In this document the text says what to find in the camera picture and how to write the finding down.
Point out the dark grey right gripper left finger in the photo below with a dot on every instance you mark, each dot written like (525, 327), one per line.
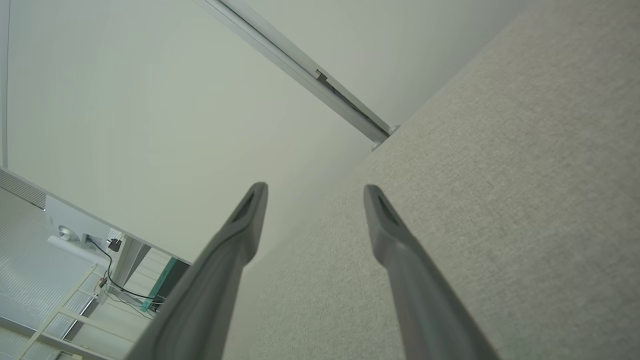
(200, 300)

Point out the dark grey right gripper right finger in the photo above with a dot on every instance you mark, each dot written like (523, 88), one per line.
(425, 310)

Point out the teal bar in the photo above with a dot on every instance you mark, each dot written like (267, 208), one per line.
(160, 282)

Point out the white box device with lens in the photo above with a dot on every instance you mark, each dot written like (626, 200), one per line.
(65, 220)

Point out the white lattice frame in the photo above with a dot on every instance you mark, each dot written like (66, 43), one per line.
(65, 316)

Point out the grey metal partition post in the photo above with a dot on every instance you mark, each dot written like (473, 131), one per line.
(300, 65)

